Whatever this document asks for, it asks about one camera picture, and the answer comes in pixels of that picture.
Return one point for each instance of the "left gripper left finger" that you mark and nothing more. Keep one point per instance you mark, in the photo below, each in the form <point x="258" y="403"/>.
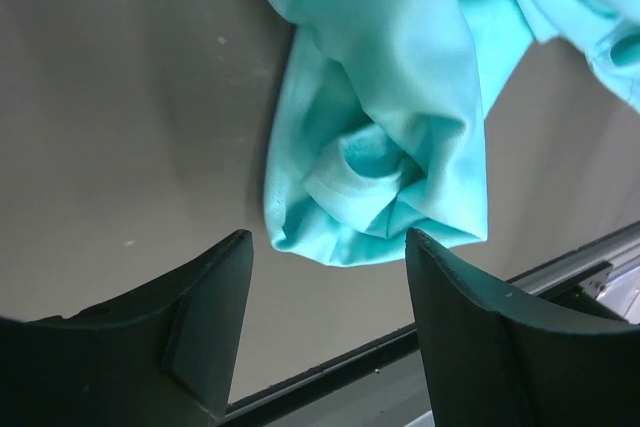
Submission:
<point x="162" y="354"/>

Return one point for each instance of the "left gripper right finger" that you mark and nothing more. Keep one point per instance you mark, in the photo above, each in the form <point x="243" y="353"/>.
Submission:
<point x="494" y="355"/>

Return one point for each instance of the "teal t shirt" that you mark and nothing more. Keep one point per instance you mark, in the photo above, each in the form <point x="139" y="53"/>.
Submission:
<point x="380" y="123"/>

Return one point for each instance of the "aluminium front rail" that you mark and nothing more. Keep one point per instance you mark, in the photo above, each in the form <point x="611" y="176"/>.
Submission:
<point x="381" y="383"/>

